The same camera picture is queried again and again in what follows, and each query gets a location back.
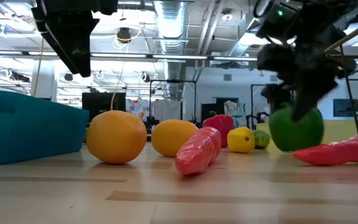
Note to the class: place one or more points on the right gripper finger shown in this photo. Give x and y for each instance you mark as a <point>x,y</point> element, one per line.
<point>309,99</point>
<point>277,95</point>

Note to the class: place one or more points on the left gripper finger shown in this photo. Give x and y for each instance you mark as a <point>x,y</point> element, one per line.
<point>73,40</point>

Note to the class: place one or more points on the green toy bell pepper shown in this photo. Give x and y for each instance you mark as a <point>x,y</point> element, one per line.
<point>281,133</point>

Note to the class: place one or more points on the green toy cucumber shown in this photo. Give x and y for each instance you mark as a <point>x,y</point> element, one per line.
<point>262,139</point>

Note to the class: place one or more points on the yellow toy lemon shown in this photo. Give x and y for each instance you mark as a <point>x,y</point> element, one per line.
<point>240,140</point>

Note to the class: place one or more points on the orange-red toy carrot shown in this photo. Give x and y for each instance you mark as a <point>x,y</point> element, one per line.
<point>197,152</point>
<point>331,154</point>

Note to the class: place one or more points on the red toy bell pepper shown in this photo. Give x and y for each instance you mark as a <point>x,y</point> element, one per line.
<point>222,127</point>

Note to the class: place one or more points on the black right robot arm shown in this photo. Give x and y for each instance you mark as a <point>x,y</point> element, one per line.
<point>272,21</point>

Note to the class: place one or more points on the translucent yellow plastic bin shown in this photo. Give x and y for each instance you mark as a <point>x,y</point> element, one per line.
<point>340,132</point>

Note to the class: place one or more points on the white pillar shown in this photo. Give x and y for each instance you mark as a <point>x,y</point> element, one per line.
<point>47,81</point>

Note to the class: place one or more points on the long ceiling light strip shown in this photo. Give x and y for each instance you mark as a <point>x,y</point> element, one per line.
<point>120,56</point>

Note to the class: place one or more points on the black ceiling device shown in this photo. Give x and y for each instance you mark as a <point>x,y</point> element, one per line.
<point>124,35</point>

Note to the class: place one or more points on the black monitor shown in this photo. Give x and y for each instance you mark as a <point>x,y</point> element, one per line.
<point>101,104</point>

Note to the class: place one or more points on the blue plastic bin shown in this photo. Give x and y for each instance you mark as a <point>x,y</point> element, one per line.
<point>26,130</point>

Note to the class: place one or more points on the orange toy citrus fruit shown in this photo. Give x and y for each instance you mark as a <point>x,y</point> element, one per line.
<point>117,140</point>
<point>169,138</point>

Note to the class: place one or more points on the white curtain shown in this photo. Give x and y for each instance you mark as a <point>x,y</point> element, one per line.
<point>166,110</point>

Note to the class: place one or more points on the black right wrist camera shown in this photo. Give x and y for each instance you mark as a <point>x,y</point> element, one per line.
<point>275,57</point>

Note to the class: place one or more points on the blue wall screen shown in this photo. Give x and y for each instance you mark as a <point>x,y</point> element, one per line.
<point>346,107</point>

